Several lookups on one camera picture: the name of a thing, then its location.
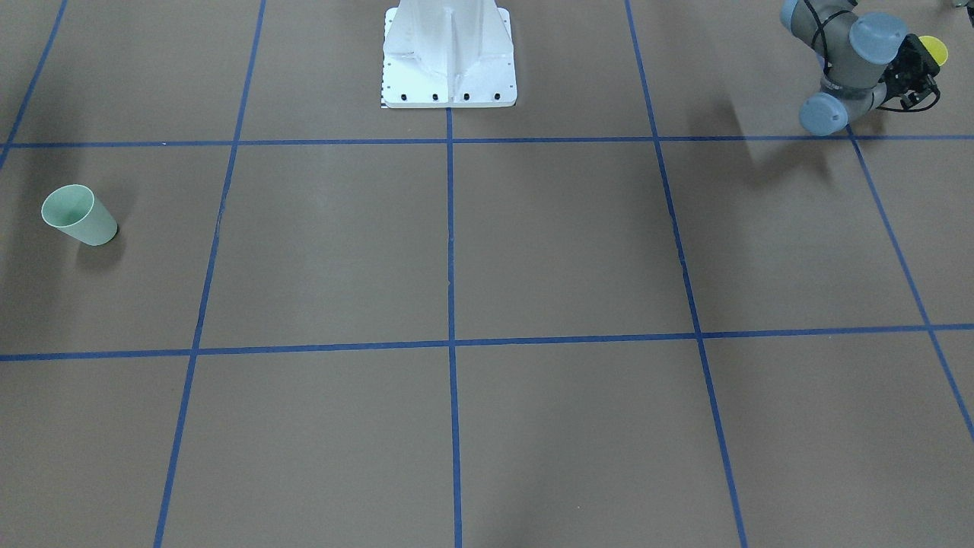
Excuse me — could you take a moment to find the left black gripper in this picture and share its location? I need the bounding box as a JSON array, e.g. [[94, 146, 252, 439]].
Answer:
[[883, 34, 941, 109]]

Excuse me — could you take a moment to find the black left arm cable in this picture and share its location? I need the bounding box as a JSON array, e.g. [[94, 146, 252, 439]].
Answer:
[[803, 0, 941, 113]]

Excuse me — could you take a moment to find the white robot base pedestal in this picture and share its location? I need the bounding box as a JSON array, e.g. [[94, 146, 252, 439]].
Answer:
[[380, 1, 518, 109]]

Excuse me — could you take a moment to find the yellow plastic cup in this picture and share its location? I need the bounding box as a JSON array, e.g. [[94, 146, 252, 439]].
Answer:
[[919, 35, 949, 67]]

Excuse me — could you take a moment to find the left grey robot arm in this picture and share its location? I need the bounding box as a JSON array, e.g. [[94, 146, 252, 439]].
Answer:
[[779, 1, 947, 136]]

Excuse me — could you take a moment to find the light green plastic cup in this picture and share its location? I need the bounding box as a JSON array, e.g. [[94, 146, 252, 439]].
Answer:
[[41, 184, 119, 247]]

